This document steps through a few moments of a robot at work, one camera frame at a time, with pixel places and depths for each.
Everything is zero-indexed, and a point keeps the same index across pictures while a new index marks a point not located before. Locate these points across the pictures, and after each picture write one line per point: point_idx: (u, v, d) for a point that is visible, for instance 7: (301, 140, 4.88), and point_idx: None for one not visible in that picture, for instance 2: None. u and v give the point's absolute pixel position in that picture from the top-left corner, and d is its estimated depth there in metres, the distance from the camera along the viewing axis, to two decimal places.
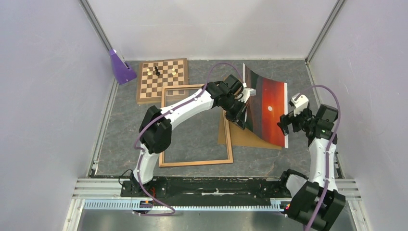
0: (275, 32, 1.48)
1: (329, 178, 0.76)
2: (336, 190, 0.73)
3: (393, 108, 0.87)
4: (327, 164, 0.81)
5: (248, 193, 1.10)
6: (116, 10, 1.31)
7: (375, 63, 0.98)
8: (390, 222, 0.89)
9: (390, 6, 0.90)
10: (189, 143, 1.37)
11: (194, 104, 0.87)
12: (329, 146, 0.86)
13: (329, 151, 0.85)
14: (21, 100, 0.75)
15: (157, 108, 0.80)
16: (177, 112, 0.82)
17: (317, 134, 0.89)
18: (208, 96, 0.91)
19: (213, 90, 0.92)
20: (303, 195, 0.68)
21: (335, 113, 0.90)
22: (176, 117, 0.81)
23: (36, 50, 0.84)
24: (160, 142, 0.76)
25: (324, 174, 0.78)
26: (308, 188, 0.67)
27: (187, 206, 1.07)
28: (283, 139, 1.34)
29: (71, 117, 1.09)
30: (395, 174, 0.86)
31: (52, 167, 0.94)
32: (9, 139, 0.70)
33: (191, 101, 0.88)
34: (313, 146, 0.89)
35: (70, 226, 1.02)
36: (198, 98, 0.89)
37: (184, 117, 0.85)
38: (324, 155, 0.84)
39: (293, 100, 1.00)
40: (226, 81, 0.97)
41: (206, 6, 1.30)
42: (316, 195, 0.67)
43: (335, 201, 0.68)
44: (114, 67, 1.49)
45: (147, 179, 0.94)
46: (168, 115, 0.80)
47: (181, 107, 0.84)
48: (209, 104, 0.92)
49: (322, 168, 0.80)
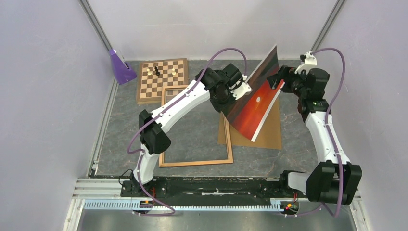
0: (275, 32, 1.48)
1: (339, 152, 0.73)
2: (350, 162, 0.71)
3: (393, 108, 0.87)
4: (331, 136, 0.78)
5: (248, 193, 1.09)
6: (116, 9, 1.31)
7: (376, 63, 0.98)
8: (390, 222, 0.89)
9: (391, 6, 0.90)
10: (189, 143, 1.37)
11: (186, 100, 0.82)
12: (327, 118, 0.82)
13: (329, 123, 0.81)
14: (21, 100, 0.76)
15: (148, 112, 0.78)
16: (169, 113, 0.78)
17: (311, 109, 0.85)
18: (201, 89, 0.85)
19: (211, 77, 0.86)
20: (321, 175, 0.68)
21: (325, 83, 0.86)
22: (168, 119, 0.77)
23: (36, 50, 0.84)
24: (157, 145, 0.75)
25: (333, 149, 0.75)
26: (324, 168, 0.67)
27: (187, 206, 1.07)
28: (252, 133, 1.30)
29: (71, 117, 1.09)
30: (396, 174, 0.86)
31: (52, 167, 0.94)
32: (9, 139, 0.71)
33: (183, 97, 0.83)
34: (311, 121, 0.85)
35: (70, 226, 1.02)
36: (191, 93, 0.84)
37: (178, 115, 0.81)
38: (325, 128, 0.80)
39: (309, 54, 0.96)
40: (225, 69, 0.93)
41: (206, 6, 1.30)
42: (332, 173, 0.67)
43: (352, 174, 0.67)
44: (114, 67, 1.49)
45: (147, 179, 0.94)
46: (159, 119, 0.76)
47: (172, 108, 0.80)
48: (206, 95, 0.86)
49: (329, 143, 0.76)
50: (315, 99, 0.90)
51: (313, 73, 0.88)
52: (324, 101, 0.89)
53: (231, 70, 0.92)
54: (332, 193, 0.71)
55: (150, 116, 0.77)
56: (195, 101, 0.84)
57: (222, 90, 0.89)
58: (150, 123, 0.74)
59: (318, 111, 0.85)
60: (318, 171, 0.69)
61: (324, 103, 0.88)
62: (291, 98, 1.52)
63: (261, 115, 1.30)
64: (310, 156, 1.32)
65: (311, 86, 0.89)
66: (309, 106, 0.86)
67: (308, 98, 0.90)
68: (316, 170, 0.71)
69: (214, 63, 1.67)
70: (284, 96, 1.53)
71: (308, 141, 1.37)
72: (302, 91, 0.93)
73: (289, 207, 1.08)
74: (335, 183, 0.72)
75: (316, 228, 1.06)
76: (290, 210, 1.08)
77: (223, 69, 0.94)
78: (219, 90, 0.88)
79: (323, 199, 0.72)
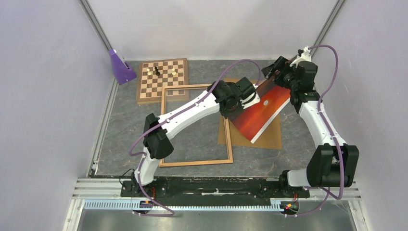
0: (275, 33, 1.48)
1: (335, 134, 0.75)
2: (346, 143, 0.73)
3: (393, 108, 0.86)
4: (325, 121, 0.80)
5: (248, 193, 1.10)
6: (116, 10, 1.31)
7: (376, 63, 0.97)
8: (391, 221, 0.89)
9: (390, 6, 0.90)
10: (189, 143, 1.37)
11: (195, 110, 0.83)
12: (320, 106, 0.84)
13: (322, 110, 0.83)
14: (21, 100, 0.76)
15: (155, 116, 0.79)
16: (175, 121, 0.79)
17: (303, 99, 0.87)
18: (211, 100, 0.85)
19: (223, 91, 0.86)
20: (322, 159, 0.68)
21: (313, 74, 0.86)
22: (173, 126, 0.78)
23: (36, 51, 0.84)
24: (158, 151, 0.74)
25: (329, 133, 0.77)
26: (323, 151, 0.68)
27: (188, 206, 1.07)
28: (252, 135, 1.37)
29: (71, 118, 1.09)
30: (396, 174, 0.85)
31: (52, 168, 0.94)
32: (9, 139, 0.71)
33: (192, 106, 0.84)
34: (303, 109, 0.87)
35: (70, 225, 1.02)
36: (201, 103, 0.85)
37: (184, 123, 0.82)
38: (319, 116, 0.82)
39: (307, 49, 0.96)
40: (239, 82, 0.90)
41: (206, 6, 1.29)
42: (332, 155, 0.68)
43: (350, 155, 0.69)
44: (114, 67, 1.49)
45: (147, 180, 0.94)
46: (165, 125, 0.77)
47: (179, 115, 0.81)
48: (215, 108, 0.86)
49: (325, 128, 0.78)
50: (306, 91, 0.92)
51: (301, 65, 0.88)
52: (315, 92, 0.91)
53: (245, 85, 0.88)
54: (333, 176, 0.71)
55: (157, 121, 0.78)
56: (203, 111, 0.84)
57: (232, 103, 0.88)
58: (155, 128, 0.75)
59: (311, 100, 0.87)
60: (317, 154, 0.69)
61: (314, 93, 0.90)
62: None
63: (265, 119, 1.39)
64: (310, 156, 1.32)
65: (301, 77, 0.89)
66: (301, 97, 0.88)
67: (299, 90, 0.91)
68: (315, 154, 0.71)
69: (214, 63, 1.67)
70: None
71: (308, 141, 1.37)
72: (293, 83, 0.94)
73: (289, 208, 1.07)
74: (335, 167, 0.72)
75: (316, 228, 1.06)
76: (290, 210, 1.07)
77: (237, 81, 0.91)
78: (229, 104, 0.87)
79: (325, 185, 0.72)
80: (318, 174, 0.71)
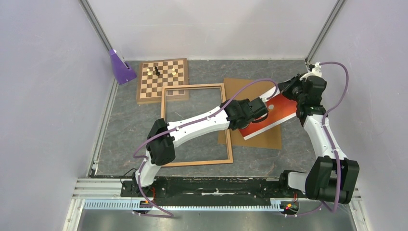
0: (275, 32, 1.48)
1: (336, 147, 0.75)
2: (347, 158, 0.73)
3: (393, 108, 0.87)
4: (327, 134, 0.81)
5: (248, 193, 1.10)
6: (116, 10, 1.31)
7: (375, 63, 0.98)
8: (391, 221, 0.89)
9: (390, 6, 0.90)
10: (189, 143, 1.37)
11: (206, 124, 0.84)
12: (325, 120, 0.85)
13: (326, 124, 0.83)
14: (21, 100, 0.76)
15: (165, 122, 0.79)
16: (184, 130, 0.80)
17: (308, 112, 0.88)
18: (223, 118, 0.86)
19: (235, 110, 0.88)
20: (319, 171, 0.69)
21: (321, 89, 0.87)
22: (181, 135, 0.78)
23: (36, 50, 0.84)
24: (162, 156, 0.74)
25: (330, 146, 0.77)
26: (322, 164, 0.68)
27: (187, 206, 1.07)
28: (248, 132, 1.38)
29: (71, 117, 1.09)
30: (395, 174, 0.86)
31: (52, 168, 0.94)
32: (10, 138, 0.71)
33: (203, 119, 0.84)
34: (307, 121, 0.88)
35: (70, 225, 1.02)
36: (212, 118, 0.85)
37: (192, 134, 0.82)
38: (323, 129, 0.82)
39: (318, 65, 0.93)
40: (252, 102, 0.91)
41: (206, 6, 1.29)
42: (331, 168, 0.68)
43: (350, 169, 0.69)
44: (114, 67, 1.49)
45: (147, 183, 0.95)
46: (173, 132, 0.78)
47: (189, 125, 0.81)
48: (225, 124, 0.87)
49: (326, 141, 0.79)
50: (312, 104, 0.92)
51: (310, 80, 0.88)
52: (321, 106, 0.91)
53: (257, 106, 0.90)
54: (330, 191, 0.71)
55: (166, 127, 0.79)
56: (214, 126, 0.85)
57: (241, 124, 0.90)
58: (162, 134, 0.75)
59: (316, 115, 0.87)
60: (316, 166, 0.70)
61: (321, 108, 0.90)
62: None
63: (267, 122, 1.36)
64: (310, 156, 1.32)
65: (308, 91, 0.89)
66: (307, 110, 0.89)
67: (305, 104, 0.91)
68: (314, 166, 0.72)
69: (214, 63, 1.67)
70: None
71: (308, 141, 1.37)
72: (300, 96, 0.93)
73: (289, 207, 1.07)
74: (332, 180, 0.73)
75: (316, 228, 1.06)
76: (290, 210, 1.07)
77: (250, 100, 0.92)
78: (238, 123, 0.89)
79: (322, 198, 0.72)
80: (314, 186, 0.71)
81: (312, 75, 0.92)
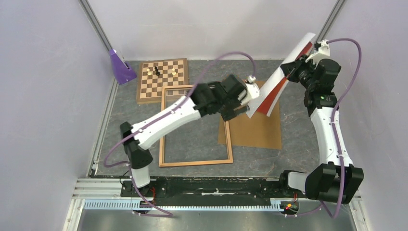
0: (275, 32, 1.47)
1: (342, 153, 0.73)
2: (352, 165, 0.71)
3: (393, 108, 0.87)
4: (336, 134, 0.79)
5: (248, 193, 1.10)
6: (116, 10, 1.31)
7: (375, 63, 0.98)
8: (391, 221, 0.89)
9: (390, 6, 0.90)
10: (189, 143, 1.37)
11: (170, 118, 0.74)
12: (334, 115, 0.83)
13: (335, 121, 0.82)
14: (21, 100, 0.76)
15: (127, 125, 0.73)
16: (148, 131, 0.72)
17: (318, 104, 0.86)
18: (190, 107, 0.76)
19: (204, 95, 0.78)
20: (322, 177, 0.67)
21: (334, 76, 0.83)
22: (145, 137, 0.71)
23: (36, 50, 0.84)
24: (134, 161, 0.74)
25: (337, 150, 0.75)
26: (325, 171, 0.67)
27: (187, 206, 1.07)
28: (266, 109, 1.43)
29: (71, 117, 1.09)
30: (396, 174, 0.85)
31: (52, 168, 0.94)
32: (10, 138, 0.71)
33: (167, 114, 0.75)
34: (315, 116, 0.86)
35: (70, 225, 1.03)
36: (178, 110, 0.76)
37: (159, 133, 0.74)
38: (330, 127, 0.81)
39: (325, 44, 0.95)
40: (224, 82, 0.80)
41: (206, 5, 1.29)
42: (334, 175, 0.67)
43: (353, 176, 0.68)
44: (114, 67, 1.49)
45: (143, 182, 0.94)
46: (137, 135, 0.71)
47: (153, 123, 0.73)
48: (195, 114, 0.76)
49: (333, 144, 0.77)
50: (323, 93, 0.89)
51: (323, 66, 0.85)
52: (332, 96, 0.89)
53: (230, 84, 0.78)
54: (330, 194, 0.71)
55: (130, 130, 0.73)
56: (181, 119, 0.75)
57: (217, 109, 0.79)
58: (127, 141, 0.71)
59: (325, 107, 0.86)
60: (319, 173, 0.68)
61: (331, 96, 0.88)
62: (291, 98, 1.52)
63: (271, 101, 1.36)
64: (310, 156, 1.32)
65: (319, 78, 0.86)
66: (316, 100, 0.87)
67: (314, 92, 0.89)
68: (317, 170, 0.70)
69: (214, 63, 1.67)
70: (284, 96, 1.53)
71: (308, 141, 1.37)
72: (310, 82, 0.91)
73: (289, 208, 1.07)
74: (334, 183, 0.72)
75: (316, 228, 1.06)
76: (290, 210, 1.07)
77: (222, 81, 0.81)
78: (212, 109, 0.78)
79: (322, 198, 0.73)
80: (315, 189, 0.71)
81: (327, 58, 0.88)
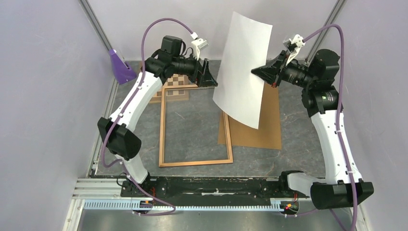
0: (275, 32, 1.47)
1: (352, 170, 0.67)
2: (362, 180, 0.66)
3: (393, 108, 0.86)
4: (342, 146, 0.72)
5: (248, 193, 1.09)
6: (116, 10, 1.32)
7: (375, 63, 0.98)
8: (391, 221, 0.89)
9: (390, 6, 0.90)
10: (189, 143, 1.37)
11: (141, 93, 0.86)
12: (339, 121, 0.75)
13: (341, 129, 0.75)
14: (21, 100, 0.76)
15: (107, 119, 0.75)
16: (128, 112, 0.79)
17: (319, 103, 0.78)
18: (151, 78, 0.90)
19: (155, 64, 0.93)
20: (329, 195, 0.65)
21: (336, 70, 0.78)
22: (128, 118, 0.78)
23: (36, 51, 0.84)
24: (129, 147, 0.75)
25: (345, 166, 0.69)
26: (335, 191, 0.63)
27: (187, 206, 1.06)
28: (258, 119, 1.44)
29: (71, 118, 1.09)
30: (396, 174, 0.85)
31: (52, 167, 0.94)
32: (10, 138, 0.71)
33: (136, 91, 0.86)
34: (319, 124, 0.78)
35: (70, 225, 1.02)
36: (143, 84, 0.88)
37: (138, 109, 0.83)
38: (337, 136, 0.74)
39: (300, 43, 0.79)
40: (164, 47, 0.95)
41: (206, 5, 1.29)
42: (344, 195, 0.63)
43: (364, 192, 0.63)
44: (114, 67, 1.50)
45: (143, 176, 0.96)
46: (120, 120, 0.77)
47: (129, 105, 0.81)
48: (158, 83, 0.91)
49: (340, 158, 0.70)
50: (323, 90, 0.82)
51: (322, 59, 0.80)
52: (333, 92, 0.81)
53: (169, 46, 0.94)
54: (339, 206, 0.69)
55: (110, 121, 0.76)
56: (149, 91, 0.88)
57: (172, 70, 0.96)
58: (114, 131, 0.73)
59: (327, 107, 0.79)
60: (328, 192, 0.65)
61: (332, 91, 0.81)
62: (291, 98, 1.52)
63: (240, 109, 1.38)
64: (310, 156, 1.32)
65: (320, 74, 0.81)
66: (317, 100, 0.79)
67: (313, 89, 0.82)
68: (325, 187, 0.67)
69: (214, 63, 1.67)
70: (284, 96, 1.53)
71: (308, 141, 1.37)
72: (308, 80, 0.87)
73: (289, 208, 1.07)
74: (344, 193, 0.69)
75: (316, 228, 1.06)
76: (290, 210, 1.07)
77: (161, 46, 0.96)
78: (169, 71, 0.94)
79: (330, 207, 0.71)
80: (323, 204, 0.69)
81: (324, 50, 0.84)
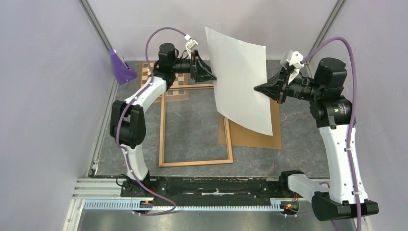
0: (275, 33, 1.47)
1: (359, 191, 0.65)
2: (367, 201, 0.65)
3: (393, 108, 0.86)
4: (351, 165, 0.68)
5: (248, 193, 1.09)
6: (116, 10, 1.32)
7: (375, 63, 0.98)
8: (391, 221, 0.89)
9: (390, 6, 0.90)
10: (189, 143, 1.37)
11: (152, 87, 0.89)
12: (350, 137, 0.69)
13: (351, 147, 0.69)
14: (22, 100, 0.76)
15: (121, 100, 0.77)
16: (142, 97, 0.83)
17: (329, 114, 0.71)
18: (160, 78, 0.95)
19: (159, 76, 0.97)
20: (333, 214, 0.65)
21: (344, 76, 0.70)
22: (142, 102, 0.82)
23: (37, 51, 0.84)
24: (139, 132, 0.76)
25: (352, 186, 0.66)
26: (340, 211, 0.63)
27: (187, 206, 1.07)
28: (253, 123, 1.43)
29: (71, 117, 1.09)
30: (396, 174, 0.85)
31: (53, 167, 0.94)
32: (10, 137, 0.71)
33: (147, 86, 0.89)
34: (328, 139, 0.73)
35: (70, 225, 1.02)
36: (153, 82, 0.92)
37: (147, 101, 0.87)
38: (346, 154, 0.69)
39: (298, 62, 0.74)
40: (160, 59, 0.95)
41: (206, 5, 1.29)
42: (348, 215, 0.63)
43: (368, 211, 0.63)
44: (114, 67, 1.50)
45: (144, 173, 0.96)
46: (135, 102, 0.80)
47: (143, 93, 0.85)
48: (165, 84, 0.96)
49: (348, 177, 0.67)
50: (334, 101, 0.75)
51: (327, 66, 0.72)
52: (344, 101, 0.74)
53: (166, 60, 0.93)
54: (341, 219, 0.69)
55: (125, 103, 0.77)
56: (159, 88, 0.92)
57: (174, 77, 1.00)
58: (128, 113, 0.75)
59: (338, 120, 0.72)
60: (333, 211, 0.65)
61: (344, 101, 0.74)
62: (291, 99, 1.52)
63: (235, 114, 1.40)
64: (310, 156, 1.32)
65: (327, 82, 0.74)
66: (328, 111, 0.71)
67: (322, 99, 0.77)
68: (329, 205, 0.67)
69: None
70: None
71: (308, 141, 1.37)
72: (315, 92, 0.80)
73: (289, 207, 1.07)
74: None
75: (316, 228, 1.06)
76: (290, 210, 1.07)
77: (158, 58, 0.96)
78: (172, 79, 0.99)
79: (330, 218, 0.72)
80: (325, 218, 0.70)
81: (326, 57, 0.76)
